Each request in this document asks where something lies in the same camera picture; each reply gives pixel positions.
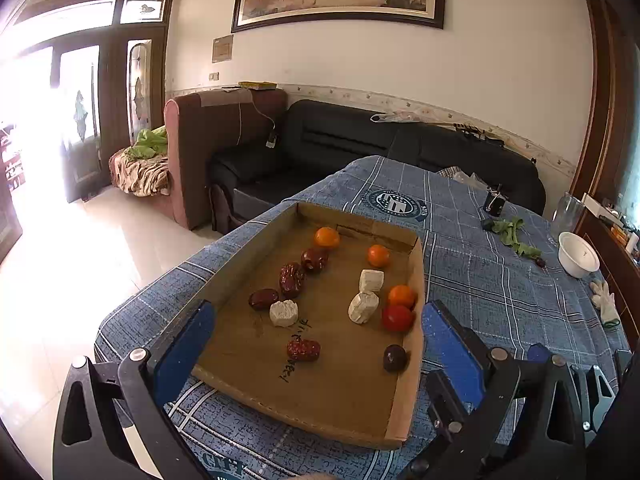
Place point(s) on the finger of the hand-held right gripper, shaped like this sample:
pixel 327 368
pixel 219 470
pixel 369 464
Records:
pixel 597 400

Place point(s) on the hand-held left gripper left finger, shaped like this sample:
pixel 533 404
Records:
pixel 182 350

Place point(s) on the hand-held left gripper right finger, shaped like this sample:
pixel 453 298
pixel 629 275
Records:
pixel 445 347

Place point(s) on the dark purple plum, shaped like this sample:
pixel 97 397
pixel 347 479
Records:
pixel 394 357

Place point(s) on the red tomato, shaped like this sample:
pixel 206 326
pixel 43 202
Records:
pixel 398 318

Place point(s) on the orange tangerine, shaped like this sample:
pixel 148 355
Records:
pixel 378 255
pixel 327 237
pixel 401 296

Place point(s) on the white food chunk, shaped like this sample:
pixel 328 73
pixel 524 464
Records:
pixel 363 307
pixel 283 313
pixel 372 280

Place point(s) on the red dried date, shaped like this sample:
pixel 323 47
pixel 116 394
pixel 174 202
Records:
pixel 263 299
pixel 303 350
pixel 314 259
pixel 291 280

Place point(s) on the brown cardboard tray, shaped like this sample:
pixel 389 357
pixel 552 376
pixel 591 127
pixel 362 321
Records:
pixel 340 385

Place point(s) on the blue plaid tablecloth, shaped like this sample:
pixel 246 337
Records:
pixel 475 280

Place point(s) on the white work glove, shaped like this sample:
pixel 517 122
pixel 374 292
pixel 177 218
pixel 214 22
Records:
pixel 606 300

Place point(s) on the green leafy stems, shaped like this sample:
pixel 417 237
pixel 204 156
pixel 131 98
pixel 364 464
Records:
pixel 515 237

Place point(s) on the small dark lump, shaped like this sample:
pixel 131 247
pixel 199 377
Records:
pixel 487 222

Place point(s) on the white bowl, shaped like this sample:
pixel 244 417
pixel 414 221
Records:
pixel 577 255

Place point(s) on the small black device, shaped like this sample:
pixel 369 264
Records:
pixel 495 203

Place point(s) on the orange packet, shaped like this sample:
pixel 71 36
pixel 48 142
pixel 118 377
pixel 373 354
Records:
pixel 620 232

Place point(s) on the crumpled plastic wrapper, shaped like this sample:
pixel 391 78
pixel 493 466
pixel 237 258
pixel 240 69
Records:
pixel 460 176

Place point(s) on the clear glass jar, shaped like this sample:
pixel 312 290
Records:
pixel 567 215

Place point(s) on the patterned beige blanket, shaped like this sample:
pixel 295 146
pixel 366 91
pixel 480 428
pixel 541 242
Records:
pixel 140 172

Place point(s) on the brown armchair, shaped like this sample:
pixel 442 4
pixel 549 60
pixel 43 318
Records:
pixel 200 160

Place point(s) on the white box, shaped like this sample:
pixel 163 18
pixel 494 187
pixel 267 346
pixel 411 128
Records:
pixel 595 205

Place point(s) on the green cloth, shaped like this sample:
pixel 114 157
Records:
pixel 150 140

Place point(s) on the black sofa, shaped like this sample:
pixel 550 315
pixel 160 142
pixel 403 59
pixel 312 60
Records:
pixel 350 145

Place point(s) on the brown glazed entrance door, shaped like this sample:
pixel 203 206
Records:
pixel 107 110

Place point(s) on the yellow book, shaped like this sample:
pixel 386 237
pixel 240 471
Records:
pixel 257 85

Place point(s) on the beige wall panel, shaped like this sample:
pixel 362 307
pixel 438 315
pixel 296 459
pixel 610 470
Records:
pixel 222 49

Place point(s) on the brown wooden door frame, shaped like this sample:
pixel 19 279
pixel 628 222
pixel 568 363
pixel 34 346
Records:
pixel 600 85

